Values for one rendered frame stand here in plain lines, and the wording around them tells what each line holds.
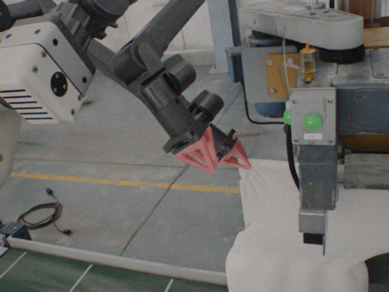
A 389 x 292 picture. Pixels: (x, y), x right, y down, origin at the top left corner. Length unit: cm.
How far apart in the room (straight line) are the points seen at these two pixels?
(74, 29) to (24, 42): 9
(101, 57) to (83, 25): 40
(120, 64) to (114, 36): 636
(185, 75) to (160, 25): 11
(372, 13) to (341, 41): 39
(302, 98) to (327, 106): 4
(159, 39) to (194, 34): 566
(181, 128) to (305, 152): 24
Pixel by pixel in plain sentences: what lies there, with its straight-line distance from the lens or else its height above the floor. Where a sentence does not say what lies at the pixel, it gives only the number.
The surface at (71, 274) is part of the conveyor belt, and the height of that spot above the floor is 38.
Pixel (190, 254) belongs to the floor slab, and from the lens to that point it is 239.
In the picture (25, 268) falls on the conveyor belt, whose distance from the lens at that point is 208.
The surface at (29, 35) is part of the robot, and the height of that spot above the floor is 151.
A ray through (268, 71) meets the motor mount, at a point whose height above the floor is 125.
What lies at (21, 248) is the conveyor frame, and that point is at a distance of 225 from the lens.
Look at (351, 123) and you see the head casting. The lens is 74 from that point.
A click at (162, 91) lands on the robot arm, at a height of 136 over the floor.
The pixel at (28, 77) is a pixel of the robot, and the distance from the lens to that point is 54.
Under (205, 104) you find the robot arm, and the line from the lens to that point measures 101.
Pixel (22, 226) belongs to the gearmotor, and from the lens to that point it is 239.
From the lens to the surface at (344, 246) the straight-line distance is 107.
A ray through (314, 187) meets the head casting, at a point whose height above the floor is 112.
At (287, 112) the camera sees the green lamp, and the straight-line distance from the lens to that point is 70.
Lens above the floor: 156
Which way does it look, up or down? 26 degrees down
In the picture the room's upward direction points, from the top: 10 degrees counter-clockwise
